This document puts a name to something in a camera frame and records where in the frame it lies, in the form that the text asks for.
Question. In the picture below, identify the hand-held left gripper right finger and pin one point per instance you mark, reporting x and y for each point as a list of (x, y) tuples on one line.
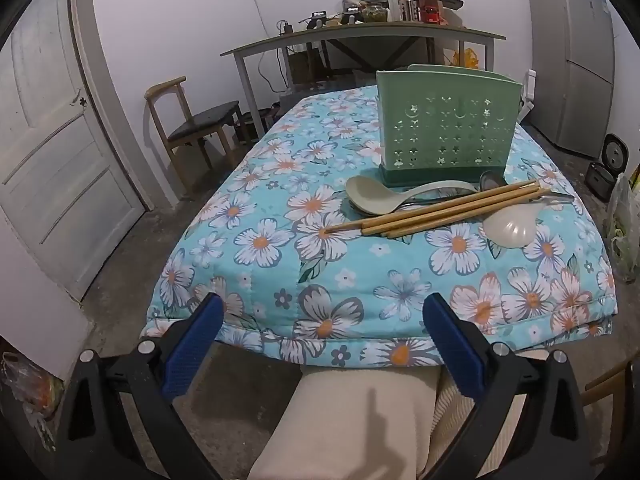
[(452, 350)]

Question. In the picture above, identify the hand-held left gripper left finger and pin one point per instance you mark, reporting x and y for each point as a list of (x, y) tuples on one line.
[(192, 350)]

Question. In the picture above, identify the white rice spoon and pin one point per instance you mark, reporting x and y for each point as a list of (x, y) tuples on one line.
[(512, 227)]

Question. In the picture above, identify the beige plastic ladle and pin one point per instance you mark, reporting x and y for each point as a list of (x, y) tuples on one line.
[(366, 190)]

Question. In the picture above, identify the green plastic utensil holder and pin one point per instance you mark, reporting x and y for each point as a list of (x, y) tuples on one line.
[(440, 110)]

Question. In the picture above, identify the person's beige trouser leg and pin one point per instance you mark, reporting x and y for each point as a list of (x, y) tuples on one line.
[(345, 420)]

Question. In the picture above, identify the light wooden chair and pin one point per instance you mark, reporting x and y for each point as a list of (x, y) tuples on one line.
[(605, 384)]

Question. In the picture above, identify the clear plastic bag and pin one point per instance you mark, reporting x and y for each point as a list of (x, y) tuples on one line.
[(30, 400)]

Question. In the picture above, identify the blue floral blanket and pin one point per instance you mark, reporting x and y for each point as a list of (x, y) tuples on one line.
[(280, 200)]

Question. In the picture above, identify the plastic bag of vegetables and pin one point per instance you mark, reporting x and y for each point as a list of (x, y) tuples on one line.
[(622, 230)]

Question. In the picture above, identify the wooden chair black seat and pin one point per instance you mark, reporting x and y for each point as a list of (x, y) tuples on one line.
[(200, 122)]

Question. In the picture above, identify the black rice cooker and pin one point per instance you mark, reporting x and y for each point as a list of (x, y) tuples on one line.
[(602, 177)]

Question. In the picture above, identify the white panel door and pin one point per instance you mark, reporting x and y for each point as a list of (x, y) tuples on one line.
[(55, 160)]

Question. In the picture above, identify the yellow plastic bag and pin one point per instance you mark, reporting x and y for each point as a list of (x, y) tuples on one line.
[(467, 58)]

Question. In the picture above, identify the grey refrigerator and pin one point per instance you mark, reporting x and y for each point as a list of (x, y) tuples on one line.
[(575, 60)]

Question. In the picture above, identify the long wooden table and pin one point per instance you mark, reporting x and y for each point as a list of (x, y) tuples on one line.
[(360, 35)]

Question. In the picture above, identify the red bottle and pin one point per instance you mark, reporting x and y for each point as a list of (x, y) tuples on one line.
[(429, 7)]

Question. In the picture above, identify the jar of green pickles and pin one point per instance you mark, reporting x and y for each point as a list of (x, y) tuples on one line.
[(375, 13)]

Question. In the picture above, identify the black camera device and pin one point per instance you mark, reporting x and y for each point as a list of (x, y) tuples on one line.
[(317, 17)]

